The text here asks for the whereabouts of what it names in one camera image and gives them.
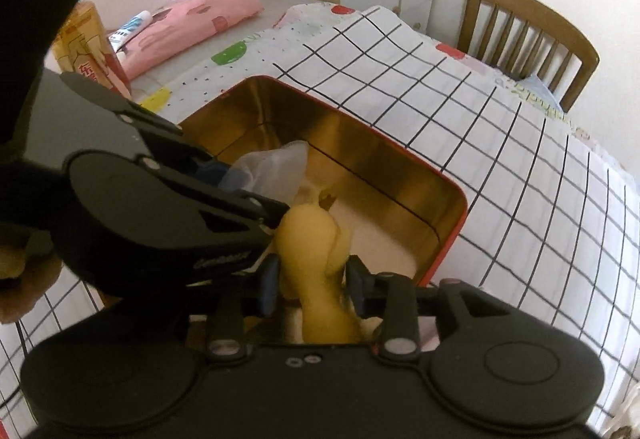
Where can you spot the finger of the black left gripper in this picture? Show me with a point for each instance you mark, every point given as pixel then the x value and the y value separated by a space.
pixel 165 223
pixel 166 142

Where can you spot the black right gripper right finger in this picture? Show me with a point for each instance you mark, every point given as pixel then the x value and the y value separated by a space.
pixel 390 297

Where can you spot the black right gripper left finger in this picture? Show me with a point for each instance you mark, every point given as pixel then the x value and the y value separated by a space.
pixel 244 294

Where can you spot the yellow soft toy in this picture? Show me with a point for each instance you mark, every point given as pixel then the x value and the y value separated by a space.
pixel 314 250

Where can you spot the clear plastic bag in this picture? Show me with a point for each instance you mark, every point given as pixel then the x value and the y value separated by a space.
pixel 274 174

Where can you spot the left hand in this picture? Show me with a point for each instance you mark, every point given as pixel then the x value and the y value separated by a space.
pixel 24 279

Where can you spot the white polka dot cloth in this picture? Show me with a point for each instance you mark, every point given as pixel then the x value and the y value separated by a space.
pixel 184 84

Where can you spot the red yellow carton box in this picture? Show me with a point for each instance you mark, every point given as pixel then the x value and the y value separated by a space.
pixel 82 46

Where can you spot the red gold metal tin box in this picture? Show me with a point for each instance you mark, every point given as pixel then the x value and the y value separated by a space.
pixel 403 213

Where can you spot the white blue tube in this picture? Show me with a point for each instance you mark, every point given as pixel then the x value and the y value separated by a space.
pixel 131 28

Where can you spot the pink patterned folded cloth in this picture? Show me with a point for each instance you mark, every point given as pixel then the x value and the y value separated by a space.
pixel 181 25

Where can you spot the white black grid tablecloth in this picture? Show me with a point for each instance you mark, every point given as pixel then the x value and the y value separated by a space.
pixel 528 329

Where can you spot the brown wooden chair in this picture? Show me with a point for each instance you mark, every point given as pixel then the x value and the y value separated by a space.
pixel 526 38

